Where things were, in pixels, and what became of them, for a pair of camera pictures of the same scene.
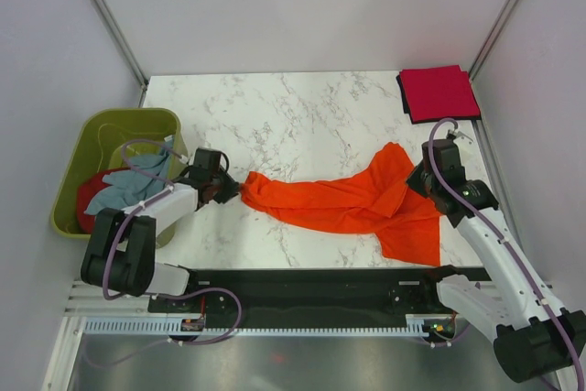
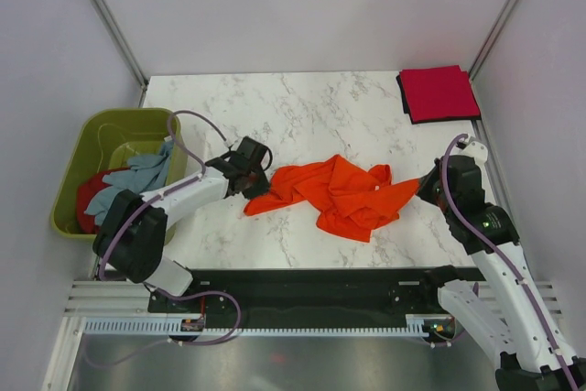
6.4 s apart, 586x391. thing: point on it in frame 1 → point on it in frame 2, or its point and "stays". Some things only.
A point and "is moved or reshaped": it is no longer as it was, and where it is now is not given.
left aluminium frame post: x=110 y=20 stays
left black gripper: x=231 y=188 → x=261 y=190
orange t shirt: x=377 y=199 is moved or reshaped
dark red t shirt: x=86 y=190 stays
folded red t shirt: x=437 y=92 stays
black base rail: x=317 y=298 stays
